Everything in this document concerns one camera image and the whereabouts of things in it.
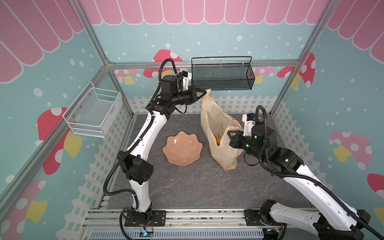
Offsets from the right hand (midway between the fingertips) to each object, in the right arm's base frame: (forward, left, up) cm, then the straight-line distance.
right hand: (226, 132), depth 65 cm
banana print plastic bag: (+24, 0, -22) cm, 33 cm away
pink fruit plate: (+12, +23, -34) cm, 42 cm away
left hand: (+17, +8, +7) cm, 20 cm away
